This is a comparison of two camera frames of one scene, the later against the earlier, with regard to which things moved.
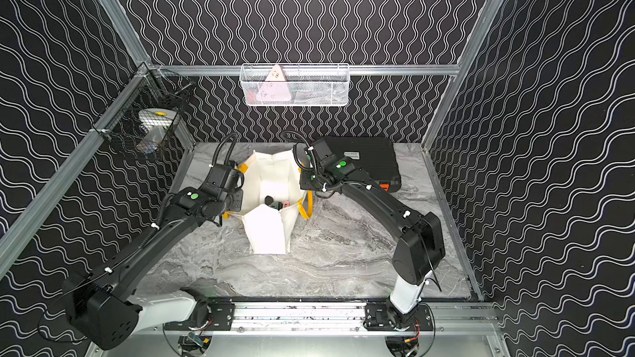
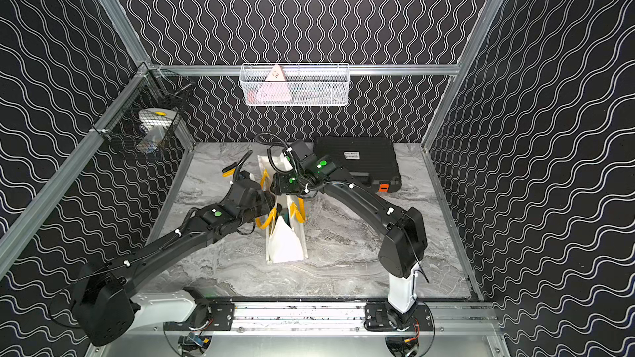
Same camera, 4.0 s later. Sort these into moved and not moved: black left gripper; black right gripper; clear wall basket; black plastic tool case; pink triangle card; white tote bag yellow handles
Moved: black right gripper; black left gripper; white tote bag yellow handles
Not moved: black plastic tool case; pink triangle card; clear wall basket
